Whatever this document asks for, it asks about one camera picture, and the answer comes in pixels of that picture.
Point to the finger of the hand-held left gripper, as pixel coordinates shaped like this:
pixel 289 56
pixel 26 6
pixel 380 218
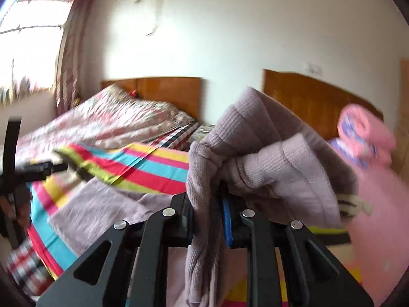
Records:
pixel 44 170

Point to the rolled pink floral blanket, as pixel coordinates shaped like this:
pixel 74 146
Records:
pixel 364 131

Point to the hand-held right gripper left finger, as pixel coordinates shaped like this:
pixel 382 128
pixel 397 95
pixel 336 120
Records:
pixel 159 230

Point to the rainbow striped blanket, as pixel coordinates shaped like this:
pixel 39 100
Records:
pixel 143 169

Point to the pink bed sheet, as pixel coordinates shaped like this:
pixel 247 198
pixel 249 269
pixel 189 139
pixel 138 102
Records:
pixel 380 217

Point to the window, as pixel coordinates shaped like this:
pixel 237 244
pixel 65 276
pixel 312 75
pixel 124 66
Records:
pixel 28 51

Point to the small red ornament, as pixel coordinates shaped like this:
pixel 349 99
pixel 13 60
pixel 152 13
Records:
pixel 134 93

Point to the plaid bed sheet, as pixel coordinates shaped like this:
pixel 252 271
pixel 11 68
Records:
pixel 179 134
pixel 27 268

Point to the person's left hand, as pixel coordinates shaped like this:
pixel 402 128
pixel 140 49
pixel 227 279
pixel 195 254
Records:
pixel 23 208

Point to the patterned curtain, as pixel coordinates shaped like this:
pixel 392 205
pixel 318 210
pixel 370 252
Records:
pixel 75 48

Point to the floral patchwork quilt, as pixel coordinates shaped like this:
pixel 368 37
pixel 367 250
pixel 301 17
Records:
pixel 105 121

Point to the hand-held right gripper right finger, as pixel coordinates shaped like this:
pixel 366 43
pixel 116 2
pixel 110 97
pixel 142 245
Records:
pixel 227 224

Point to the wooden headboard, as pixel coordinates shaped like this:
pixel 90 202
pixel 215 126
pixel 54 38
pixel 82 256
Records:
pixel 306 99
pixel 169 92

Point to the nightstand with patterned cover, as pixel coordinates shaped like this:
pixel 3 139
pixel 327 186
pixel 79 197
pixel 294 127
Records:
pixel 203 131

